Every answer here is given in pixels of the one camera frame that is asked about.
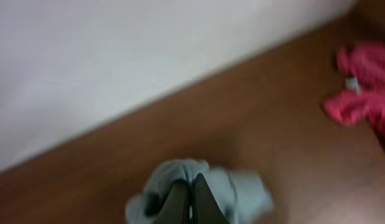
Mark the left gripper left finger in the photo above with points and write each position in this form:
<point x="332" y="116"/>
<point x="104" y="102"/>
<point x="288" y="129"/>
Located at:
<point x="175" y="209"/>

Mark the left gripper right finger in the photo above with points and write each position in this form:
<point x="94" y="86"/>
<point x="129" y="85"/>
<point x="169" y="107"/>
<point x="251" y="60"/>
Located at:
<point x="205" y="209"/>

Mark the light teal t-shirt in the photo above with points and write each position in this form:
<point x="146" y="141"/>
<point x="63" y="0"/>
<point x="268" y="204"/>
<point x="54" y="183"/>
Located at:
<point x="190" y="191"/>

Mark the red printed t-shirt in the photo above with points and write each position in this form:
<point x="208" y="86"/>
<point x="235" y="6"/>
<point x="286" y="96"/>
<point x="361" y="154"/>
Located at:
<point x="364" y="93"/>

